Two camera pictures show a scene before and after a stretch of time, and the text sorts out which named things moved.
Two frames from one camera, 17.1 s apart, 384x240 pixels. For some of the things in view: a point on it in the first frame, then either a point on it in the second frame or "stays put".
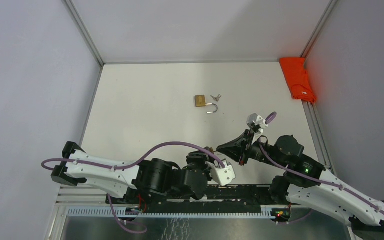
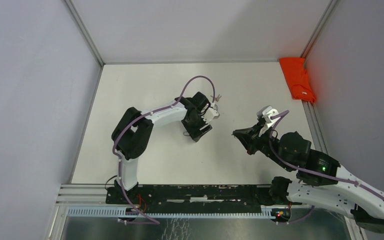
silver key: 216,98 stays put
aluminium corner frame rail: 317,30 stays put
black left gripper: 201,158 to 195,133
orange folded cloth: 296,77 stays put
